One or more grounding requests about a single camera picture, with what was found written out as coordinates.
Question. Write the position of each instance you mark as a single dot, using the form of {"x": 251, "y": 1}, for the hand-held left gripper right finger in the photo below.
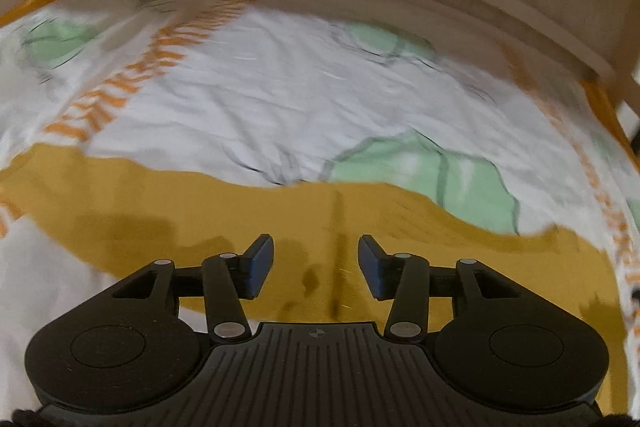
{"x": 372, "y": 264}

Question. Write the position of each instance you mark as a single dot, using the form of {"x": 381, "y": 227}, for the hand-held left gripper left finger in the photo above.
{"x": 260, "y": 264}

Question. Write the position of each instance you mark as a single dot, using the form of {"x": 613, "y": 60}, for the mustard yellow garment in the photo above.
{"x": 150, "y": 207}

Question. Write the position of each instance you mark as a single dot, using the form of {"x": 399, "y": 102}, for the white leaf-print blanket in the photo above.
{"x": 300, "y": 72}

